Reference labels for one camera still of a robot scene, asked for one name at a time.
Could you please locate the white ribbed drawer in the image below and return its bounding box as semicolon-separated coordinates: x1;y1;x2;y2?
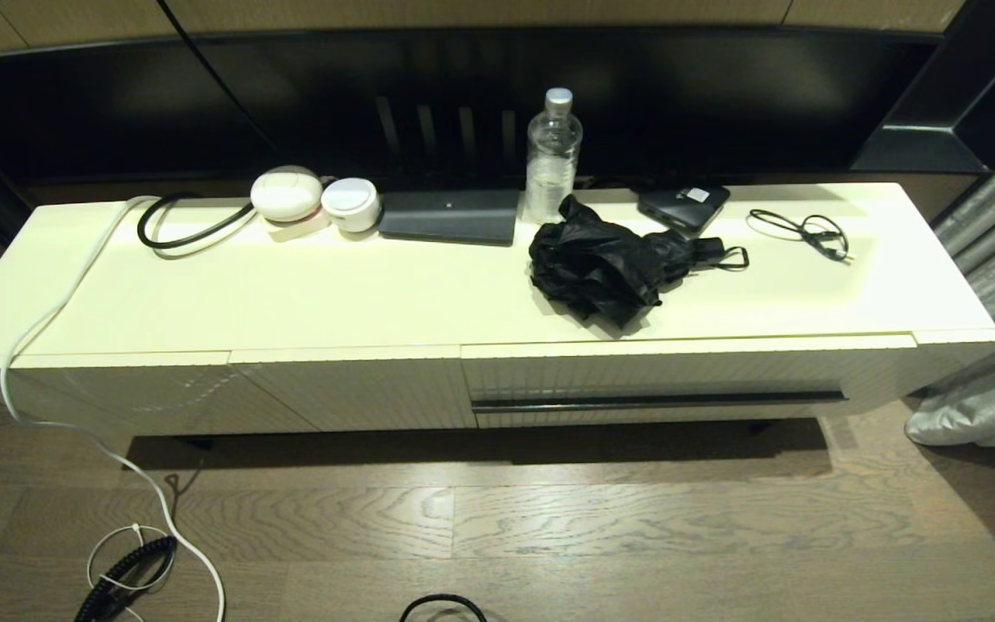
461;335;917;430

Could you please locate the dark grey flat box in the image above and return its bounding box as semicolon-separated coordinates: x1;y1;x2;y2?
377;188;522;247

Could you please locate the white low cabinet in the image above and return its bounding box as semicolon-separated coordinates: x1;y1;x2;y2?
0;181;995;437

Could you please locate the black television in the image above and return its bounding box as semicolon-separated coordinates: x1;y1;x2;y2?
0;24;939;204

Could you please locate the black wall shelf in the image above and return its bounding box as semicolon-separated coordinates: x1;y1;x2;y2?
850;0;995;174

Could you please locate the small white round device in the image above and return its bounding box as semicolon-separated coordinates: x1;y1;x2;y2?
320;177;381;233

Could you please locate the black umbrella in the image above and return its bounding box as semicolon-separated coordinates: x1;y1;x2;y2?
529;194;751;336

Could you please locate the thin black USB cable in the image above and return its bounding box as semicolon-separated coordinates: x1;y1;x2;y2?
747;208;855;263

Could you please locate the thin white cable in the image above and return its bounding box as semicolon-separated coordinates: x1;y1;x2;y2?
86;522;177;622

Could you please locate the black floor cable with plug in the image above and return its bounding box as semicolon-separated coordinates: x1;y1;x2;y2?
399;593;488;622

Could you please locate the thick black cable loop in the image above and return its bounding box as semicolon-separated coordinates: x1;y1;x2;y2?
136;192;257;251

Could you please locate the black coiled cable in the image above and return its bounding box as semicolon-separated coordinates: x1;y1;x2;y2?
74;536;179;622

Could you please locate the white ribbed cabinet door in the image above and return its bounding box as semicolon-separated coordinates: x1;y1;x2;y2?
12;350;319;435
230;346;478;431

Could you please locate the black box with white label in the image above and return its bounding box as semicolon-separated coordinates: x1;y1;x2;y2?
637;183;732;240

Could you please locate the white power cable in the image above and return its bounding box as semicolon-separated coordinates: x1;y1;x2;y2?
0;194;227;622

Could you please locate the clear plastic water bottle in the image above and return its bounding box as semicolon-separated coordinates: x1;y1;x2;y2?
523;87;584;225

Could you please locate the large white round device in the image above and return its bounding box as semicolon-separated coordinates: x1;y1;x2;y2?
250;166;324;224

